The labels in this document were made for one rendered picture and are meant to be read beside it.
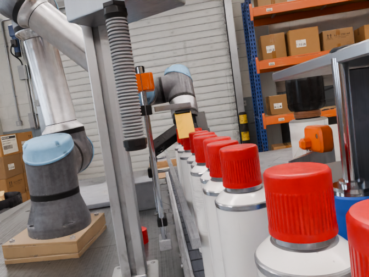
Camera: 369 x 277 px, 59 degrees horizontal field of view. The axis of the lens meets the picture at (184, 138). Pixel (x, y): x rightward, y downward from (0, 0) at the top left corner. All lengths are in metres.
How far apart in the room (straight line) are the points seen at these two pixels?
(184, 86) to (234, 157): 0.64
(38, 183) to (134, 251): 0.32
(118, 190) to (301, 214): 0.48
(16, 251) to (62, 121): 0.34
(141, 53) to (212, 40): 1.08
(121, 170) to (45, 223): 0.31
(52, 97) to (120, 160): 0.42
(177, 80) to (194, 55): 4.11
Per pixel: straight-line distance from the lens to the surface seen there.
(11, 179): 4.37
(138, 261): 0.64
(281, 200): 0.17
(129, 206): 0.61
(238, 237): 0.28
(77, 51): 0.82
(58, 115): 0.96
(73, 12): 0.57
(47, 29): 0.85
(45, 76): 0.97
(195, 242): 0.43
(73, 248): 0.81
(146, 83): 0.57
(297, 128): 0.77
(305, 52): 4.48
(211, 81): 4.95
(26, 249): 0.86
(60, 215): 0.84
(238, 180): 0.27
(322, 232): 0.17
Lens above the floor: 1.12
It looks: 5 degrees down
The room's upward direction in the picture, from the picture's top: 8 degrees counter-clockwise
